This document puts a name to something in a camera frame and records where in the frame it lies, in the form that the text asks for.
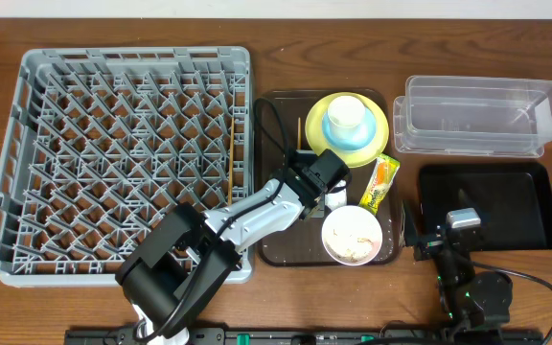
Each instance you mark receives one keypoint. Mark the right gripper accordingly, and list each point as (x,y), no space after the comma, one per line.
(411,238)

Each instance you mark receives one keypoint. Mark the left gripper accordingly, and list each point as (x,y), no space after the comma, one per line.
(321,198)

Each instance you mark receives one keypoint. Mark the yellow green snack wrapper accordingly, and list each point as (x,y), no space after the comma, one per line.
(380,183)

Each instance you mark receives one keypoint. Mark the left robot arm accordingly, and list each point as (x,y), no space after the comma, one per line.
(179,266)

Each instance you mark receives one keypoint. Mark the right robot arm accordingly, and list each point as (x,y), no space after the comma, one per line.
(477,302)

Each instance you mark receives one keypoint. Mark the grey dishwasher rack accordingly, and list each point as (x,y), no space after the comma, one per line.
(102,142)

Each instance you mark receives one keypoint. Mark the crumpled white tissue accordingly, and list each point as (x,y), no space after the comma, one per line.
(337,197)

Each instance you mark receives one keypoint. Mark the light blue bowl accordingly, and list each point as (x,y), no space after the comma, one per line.
(365,134)

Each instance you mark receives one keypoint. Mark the yellow plate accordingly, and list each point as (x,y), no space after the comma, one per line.
(353,159)

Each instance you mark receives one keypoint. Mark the dark brown serving tray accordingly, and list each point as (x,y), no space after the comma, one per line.
(301,244)

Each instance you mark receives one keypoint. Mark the white cup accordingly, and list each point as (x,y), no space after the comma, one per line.
(345,115)

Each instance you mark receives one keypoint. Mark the white bowl with food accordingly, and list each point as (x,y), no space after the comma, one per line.
(351,235)

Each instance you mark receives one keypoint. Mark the black tray bin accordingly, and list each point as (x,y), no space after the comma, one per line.
(515,200)

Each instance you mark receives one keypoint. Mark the clear plastic container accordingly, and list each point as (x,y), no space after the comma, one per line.
(473,116)

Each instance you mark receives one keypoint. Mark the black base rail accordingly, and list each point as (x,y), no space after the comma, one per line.
(219,336)

